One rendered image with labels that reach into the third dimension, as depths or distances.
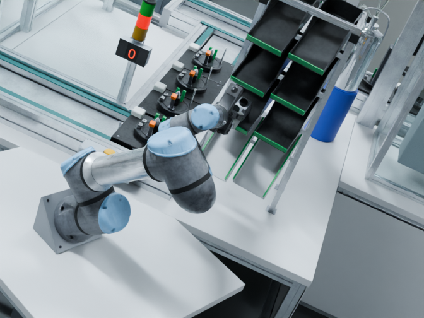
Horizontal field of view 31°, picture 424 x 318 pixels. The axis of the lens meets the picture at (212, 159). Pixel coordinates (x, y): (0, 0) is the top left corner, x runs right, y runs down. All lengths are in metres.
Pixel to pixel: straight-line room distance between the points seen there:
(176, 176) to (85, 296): 0.57
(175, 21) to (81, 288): 1.97
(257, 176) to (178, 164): 0.89
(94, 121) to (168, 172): 1.06
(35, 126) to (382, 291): 1.75
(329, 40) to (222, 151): 0.56
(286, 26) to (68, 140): 0.88
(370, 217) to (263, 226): 0.71
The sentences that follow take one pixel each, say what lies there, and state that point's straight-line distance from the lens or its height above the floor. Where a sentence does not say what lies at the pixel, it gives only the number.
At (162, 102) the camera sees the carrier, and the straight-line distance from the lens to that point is 3.08.
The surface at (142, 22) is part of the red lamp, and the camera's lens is 2.83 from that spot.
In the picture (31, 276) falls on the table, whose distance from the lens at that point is 2.34.
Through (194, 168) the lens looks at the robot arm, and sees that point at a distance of 1.93.
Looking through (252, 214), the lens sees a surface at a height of 0.86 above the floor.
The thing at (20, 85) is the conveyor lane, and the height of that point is 0.92.
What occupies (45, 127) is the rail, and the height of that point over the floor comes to 0.93.
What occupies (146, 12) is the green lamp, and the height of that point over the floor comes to 1.38.
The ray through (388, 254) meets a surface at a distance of 3.51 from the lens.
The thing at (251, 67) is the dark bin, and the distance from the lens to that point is 2.67.
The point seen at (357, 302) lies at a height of 0.30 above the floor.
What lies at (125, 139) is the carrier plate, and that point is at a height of 0.97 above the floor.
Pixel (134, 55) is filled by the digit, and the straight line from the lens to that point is 2.88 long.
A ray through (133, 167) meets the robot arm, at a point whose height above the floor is 1.33.
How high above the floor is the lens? 2.50
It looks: 32 degrees down
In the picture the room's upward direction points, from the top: 22 degrees clockwise
